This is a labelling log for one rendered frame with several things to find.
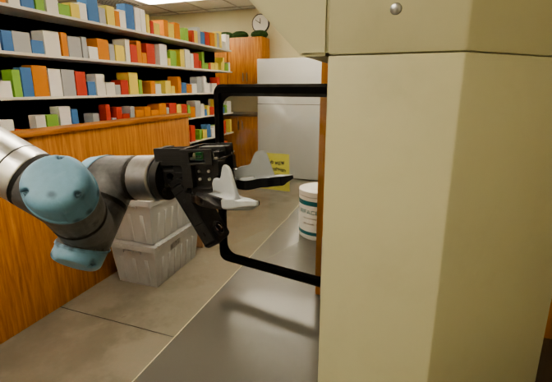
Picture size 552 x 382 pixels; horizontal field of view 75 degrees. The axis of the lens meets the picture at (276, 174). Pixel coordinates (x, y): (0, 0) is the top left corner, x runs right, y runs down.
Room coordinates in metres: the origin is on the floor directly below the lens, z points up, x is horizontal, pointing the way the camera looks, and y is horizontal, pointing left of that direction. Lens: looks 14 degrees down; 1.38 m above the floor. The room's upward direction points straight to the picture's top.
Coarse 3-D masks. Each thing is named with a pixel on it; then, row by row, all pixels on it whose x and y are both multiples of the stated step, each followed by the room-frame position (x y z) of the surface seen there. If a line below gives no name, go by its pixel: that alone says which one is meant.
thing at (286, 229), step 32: (256, 96) 0.73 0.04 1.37; (224, 128) 0.77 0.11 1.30; (256, 128) 0.73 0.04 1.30; (288, 128) 0.70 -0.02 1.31; (320, 128) 0.66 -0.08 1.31; (288, 160) 0.70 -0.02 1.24; (320, 160) 0.66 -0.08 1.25; (256, 192) 0.73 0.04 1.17; (288, 192) 0.70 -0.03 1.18; (320, 192) 0.66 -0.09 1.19; (256, 224) 0.73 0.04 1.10; (288, 224) 0.70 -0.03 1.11; (320, 224) 0.66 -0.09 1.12; (256, 256) 0.73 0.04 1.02; (288, 256) 0.69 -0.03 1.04; (320, 256) 0.66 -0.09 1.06
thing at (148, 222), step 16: (128, 208) 2.34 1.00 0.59; (144, 208) 2.30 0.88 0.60; (160, 208) 2.39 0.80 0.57; (176, 208) 2.57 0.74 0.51; (128, 224) 2.36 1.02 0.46; (144, 224) 2.32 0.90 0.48; (160, 224) 2.39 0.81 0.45; (176, 224) 2.57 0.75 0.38; (128, 240) 2.38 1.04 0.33; (144, 240) 2.33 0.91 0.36
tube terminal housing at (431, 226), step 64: (384, 0) 0.32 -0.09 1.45; (448, 0) 0.31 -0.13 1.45; (512, 0) 0.32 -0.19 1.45; (384, 64) 0.32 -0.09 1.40; (448, 64) 0.30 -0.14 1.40; (512, 64) 0.33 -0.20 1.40; (384, 128) 0.32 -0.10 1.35; (448, 128) 0.30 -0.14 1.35; (512, 128) 0.33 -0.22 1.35; (384, 192) 0.32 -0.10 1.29; (448, 192) 0.30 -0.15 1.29; (512, 192) 0.34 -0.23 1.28; (384, 256) 0.32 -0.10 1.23; (448, 256) 0.31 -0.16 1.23; (512, 256) 0.35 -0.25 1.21; (320, 320) 0.34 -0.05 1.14; (384, 320) 0.32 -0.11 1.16; (448, 320) 0.31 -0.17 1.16; (512, 320) 0.35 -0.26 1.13
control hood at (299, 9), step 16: (256, 0) 0.36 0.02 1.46; (272, 0) 0.36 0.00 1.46; (288, 0) 0.35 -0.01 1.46; (304, 0) 0.35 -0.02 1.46; (320, 0) 0.34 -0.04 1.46; (272, 16) 0.36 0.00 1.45; (288, 16) 0.35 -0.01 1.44; (304, 16) 0.35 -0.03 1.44; (320, 16) 0.34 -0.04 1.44; (288, 32) 0.35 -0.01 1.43; (304, 32) 0.35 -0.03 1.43; (320, 32) 0.34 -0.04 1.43; (304, 48) 0.35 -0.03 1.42; (320, 48) 0.34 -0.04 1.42
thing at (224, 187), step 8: (224, 168) 0.47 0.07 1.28; (224, 176) 0.47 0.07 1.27; (232, 176) 0.46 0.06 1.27; (216, 184) 0.49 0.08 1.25; (224, 184) 0.47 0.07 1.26; (232, 184) 0.45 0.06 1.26; (216, 192) 0.49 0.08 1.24; (224, 192) 0.47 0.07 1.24; (232, 192) 0.45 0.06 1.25; (224, 200) 0.46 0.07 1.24; (232, 200) 0.45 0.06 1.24; (240, 200) 0.44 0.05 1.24; (248, 200) 0.44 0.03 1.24; (256, 200) 0.44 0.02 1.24; (224, 208) 0.46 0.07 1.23; (232, 208) 0.45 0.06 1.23; (240, 208) 0.45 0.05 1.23; (248, 208) 0.44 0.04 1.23
